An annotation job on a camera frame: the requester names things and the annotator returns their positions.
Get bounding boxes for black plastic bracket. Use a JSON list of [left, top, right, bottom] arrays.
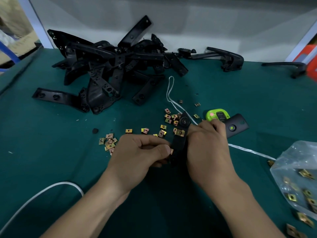
[[169, 112, 192, 167]]

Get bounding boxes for black device with green light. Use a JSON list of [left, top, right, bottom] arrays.
[[224, 113, 249, 139]]

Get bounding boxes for person's right hand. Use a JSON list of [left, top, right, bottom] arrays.
[[186, 119, 239, 194]]

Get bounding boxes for white frame post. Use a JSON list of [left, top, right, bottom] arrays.
[[285, 28, 317, 63], [17, 0, 54, 49]]

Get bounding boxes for clear plastic bag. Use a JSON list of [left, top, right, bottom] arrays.
[[270, 140, 317, 221]]

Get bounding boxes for white string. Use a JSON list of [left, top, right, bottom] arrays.
[[166, 76, 277, 161]]

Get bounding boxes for green table cloth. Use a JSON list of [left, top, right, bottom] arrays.
[[0, 47, 317, 238]]

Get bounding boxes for person's left hand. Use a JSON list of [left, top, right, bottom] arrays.
[[106, 134, 172, 194]]

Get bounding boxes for person's right forearm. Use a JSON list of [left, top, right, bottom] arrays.
[[198, 171, 285, 238]]

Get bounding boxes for pile of black plastic brackets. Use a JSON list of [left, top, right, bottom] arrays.
[[32, 15, 197, 115]]

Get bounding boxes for orange box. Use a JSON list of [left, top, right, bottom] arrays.
[[294, 44, 317, 82]]

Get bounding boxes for black curved plastic handle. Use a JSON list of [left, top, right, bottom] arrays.
[[262, 62, 308, 79], [191, 47, 245, 73]]

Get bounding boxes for white cable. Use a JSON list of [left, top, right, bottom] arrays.
[[0, 181, 85, 234]]

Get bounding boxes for cardboard box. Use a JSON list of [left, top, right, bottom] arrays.
[[0, 0, 39, 65]]

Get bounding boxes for green timer device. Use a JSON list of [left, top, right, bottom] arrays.
[[205, 109, 231, 123]]

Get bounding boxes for blue tube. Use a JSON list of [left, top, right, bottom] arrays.
[[0, 41, 21, 73]]

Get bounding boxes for scattered brass clip nuts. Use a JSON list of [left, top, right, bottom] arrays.
[[282, 168, 317, 213], [99, 100, 201, 156]]

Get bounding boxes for person's left forearm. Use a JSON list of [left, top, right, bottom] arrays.
[[41, 170, 133, 238]]

